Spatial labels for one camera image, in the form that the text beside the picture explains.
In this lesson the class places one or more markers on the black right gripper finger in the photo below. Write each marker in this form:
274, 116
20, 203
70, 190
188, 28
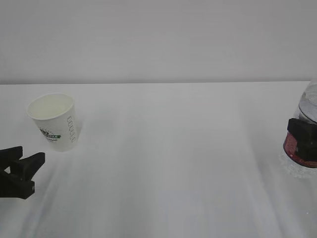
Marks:
305, 135

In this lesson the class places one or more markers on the white paper coffee cup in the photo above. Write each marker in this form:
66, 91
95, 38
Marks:
54, 115

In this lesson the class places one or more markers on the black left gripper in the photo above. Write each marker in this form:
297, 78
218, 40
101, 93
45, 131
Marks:
16, 174

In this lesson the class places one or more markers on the clear water bottle red label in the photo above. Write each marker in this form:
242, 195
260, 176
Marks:
305, 111

